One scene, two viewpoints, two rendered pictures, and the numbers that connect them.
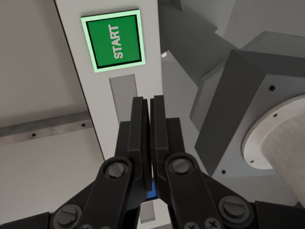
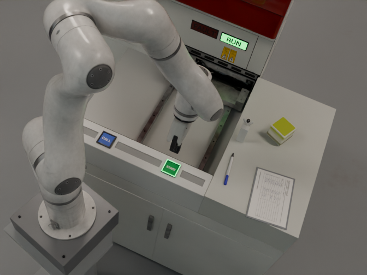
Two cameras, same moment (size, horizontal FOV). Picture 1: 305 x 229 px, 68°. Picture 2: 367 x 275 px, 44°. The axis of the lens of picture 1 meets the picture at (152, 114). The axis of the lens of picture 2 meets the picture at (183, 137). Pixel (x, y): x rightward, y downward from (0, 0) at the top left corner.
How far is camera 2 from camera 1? 1.43 m
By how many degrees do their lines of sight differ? 49
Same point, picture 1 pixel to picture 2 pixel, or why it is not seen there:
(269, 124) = (89, 204)
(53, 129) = (141, 137)
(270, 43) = (106, 243)
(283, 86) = (105, 216)
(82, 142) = not seen: hidden behind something
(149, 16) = (171, 179)
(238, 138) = (88, 190)
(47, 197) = (103, 104)
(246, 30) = not seen: outside the picture
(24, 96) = (157, 141)
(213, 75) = not seen: hidden behind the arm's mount
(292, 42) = (98, 254)
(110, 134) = (143, 149)
